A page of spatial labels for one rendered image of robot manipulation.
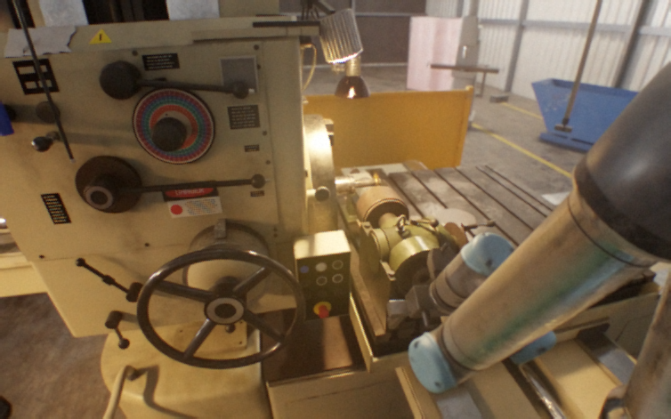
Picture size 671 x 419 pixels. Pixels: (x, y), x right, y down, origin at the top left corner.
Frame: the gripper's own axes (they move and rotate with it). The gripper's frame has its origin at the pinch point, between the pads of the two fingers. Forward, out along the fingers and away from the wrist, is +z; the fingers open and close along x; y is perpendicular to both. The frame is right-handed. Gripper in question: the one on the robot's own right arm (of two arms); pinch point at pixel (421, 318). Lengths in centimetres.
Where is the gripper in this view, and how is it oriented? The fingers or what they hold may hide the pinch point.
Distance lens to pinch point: 82.0
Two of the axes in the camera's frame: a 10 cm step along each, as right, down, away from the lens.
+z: -1.8, 6.0, 7.8
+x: 9.8, 0.3, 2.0
